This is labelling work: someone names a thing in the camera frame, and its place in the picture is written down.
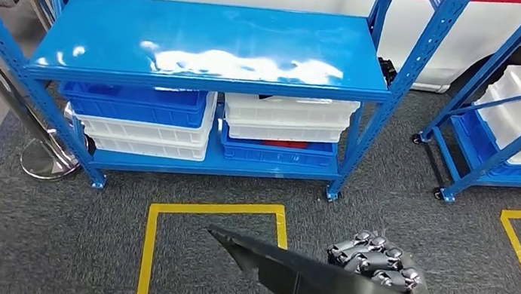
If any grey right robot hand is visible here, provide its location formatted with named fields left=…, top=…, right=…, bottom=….
left=322, top=225, right=440, bottom=294

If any blue metal shelf rack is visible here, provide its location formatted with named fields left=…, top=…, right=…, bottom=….
left=0, top=0, right=477, bottom=235

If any red item in crate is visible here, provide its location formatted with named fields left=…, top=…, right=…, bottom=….
left=260, top=136, right=311, bottom=152

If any black ribbed object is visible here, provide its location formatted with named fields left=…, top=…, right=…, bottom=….
left=375, top=56, right=400, bottom=88

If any chrome stanchion with round base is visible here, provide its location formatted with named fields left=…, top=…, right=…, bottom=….
left=0, top=13, right=101, bottom=185

